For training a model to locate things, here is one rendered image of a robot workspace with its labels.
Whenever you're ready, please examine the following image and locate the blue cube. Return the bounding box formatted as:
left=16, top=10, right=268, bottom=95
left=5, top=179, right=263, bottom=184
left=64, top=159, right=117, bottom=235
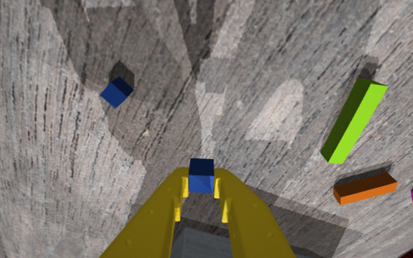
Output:
left=189, top=158, right=214, bottom=193
left=100, top=77, right=134, bottom=109

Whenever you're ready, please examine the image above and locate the lime green rod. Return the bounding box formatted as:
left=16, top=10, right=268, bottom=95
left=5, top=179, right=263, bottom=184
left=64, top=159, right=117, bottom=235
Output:
left=321, top=78, right=388, bottom=164

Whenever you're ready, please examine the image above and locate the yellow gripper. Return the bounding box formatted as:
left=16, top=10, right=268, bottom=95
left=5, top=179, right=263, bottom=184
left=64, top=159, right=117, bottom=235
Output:
left=99, top=167, right=296, bottom=258

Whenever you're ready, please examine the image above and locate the orange rectangular block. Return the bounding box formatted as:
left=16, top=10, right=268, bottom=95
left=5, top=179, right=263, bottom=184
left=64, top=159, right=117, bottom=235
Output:
left=333, top=172, right=397, bottom=206

